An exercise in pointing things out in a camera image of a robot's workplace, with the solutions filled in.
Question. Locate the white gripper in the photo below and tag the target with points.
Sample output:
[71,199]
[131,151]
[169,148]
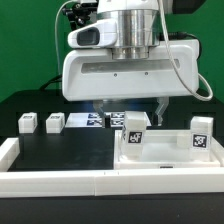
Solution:
[114,59]

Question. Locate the white square table top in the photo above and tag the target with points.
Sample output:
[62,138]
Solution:
[166,149]

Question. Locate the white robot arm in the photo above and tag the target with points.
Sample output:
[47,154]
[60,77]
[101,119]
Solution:
[143,9]

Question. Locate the white AprilTag base sheet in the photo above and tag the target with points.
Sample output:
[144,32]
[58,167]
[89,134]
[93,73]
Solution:
[93,119]

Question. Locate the white U-shaped obstacle fence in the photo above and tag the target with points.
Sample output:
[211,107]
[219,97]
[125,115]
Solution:
[104,182]

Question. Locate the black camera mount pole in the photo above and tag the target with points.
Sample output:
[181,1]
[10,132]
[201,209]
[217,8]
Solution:
[79,14]

